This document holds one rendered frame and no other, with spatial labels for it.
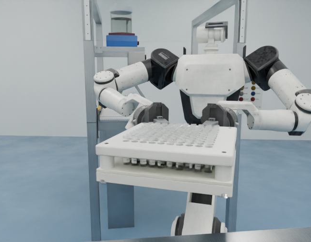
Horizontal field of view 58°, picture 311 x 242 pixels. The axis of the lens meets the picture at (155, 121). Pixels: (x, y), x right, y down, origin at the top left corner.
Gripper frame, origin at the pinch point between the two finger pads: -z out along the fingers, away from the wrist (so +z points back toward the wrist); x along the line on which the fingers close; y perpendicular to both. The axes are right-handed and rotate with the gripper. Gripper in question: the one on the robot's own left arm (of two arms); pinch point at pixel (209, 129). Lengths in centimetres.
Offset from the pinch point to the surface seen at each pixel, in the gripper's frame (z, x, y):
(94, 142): 76, 27, 92
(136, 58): 94, -27, 71
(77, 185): 155, 96, 175
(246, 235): -12.7, 18.4, -11.2
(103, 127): 87, 19, 93
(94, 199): 76, 66, 94
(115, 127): 91, 19, 86
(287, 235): -9.3, 18.3, -18.6
